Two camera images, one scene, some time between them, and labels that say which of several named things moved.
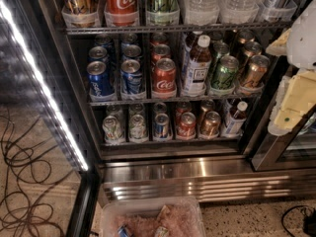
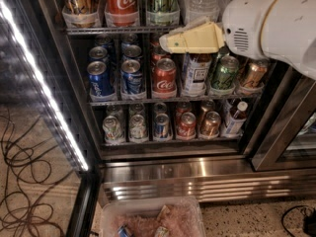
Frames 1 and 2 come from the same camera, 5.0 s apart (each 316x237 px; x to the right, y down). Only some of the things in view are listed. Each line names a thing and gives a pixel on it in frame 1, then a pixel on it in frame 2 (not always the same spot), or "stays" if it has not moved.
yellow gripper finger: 295,98 to 204,38
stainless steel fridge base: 202,177 stays
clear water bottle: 200,3 stays
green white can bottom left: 113,129 stays
